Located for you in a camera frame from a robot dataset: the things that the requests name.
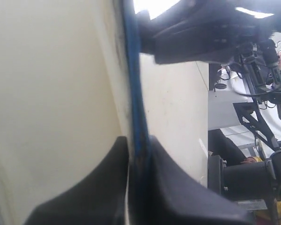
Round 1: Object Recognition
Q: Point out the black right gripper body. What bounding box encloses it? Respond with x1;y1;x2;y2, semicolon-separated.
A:
149;0;276;65

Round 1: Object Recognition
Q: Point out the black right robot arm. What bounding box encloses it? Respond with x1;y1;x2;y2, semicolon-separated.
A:
136;0;281;78

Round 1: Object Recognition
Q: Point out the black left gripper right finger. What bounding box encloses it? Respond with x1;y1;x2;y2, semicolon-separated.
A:
131;135;254;225

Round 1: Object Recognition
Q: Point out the black cylindrical arm base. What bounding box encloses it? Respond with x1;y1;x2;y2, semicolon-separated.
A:
207;150;281;202

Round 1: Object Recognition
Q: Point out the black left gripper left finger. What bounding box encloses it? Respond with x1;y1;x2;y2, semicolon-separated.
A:
25;136;129;225

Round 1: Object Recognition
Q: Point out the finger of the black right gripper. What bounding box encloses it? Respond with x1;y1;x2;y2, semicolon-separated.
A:
136;10;155;55

